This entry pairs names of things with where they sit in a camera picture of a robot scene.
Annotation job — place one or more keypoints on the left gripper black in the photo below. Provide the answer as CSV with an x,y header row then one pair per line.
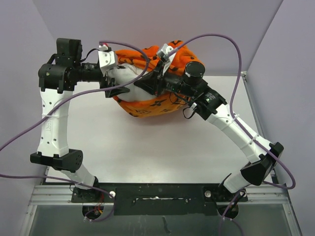
x,y
104,83

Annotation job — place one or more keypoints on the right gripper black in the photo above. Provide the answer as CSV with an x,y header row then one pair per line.
x,y
148,82

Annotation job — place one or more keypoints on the white pillow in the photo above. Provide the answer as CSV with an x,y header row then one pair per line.
x,y
125,73

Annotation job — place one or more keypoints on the orange patterned pillowcase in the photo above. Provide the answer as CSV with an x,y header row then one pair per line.
x,y
185,64

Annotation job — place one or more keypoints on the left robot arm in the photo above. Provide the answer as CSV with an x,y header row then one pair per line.
x,y
57,80

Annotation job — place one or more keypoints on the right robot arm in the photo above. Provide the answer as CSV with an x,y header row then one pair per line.
x,y
213,108

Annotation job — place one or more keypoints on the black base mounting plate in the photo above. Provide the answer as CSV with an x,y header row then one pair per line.
x,y
161,198

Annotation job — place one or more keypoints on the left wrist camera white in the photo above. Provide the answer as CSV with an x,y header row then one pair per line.
x,y
107,58

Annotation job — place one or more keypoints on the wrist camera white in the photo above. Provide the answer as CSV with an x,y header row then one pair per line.
x,y
163,54
107,58

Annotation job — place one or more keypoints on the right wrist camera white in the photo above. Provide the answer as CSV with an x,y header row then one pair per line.
x,y
163,54

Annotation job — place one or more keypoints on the aluminium frame rail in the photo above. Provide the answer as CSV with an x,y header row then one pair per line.
x,y
60,195

